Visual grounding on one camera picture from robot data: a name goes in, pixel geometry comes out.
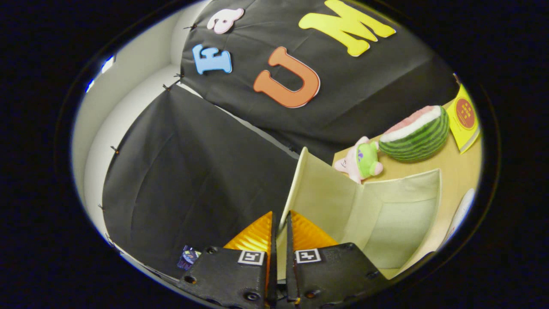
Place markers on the white canvas shoe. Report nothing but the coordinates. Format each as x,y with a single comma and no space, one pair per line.
461,214

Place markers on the pink and green plush toy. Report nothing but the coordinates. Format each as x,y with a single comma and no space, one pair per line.
360,163

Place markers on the black backdrop cloth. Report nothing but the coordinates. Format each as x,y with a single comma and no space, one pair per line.
193,171

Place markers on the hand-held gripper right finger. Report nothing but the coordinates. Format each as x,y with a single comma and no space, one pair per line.
330,274

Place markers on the watermelon slice plush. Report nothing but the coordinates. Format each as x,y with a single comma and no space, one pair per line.
418,137

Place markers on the translucent storage box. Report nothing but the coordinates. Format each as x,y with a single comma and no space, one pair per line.
386,223

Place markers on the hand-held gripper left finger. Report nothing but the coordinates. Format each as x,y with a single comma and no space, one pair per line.
231,279

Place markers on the small blue object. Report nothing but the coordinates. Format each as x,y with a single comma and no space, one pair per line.
188,257

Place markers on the yellow book with red circle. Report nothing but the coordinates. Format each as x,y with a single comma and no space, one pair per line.
464,118

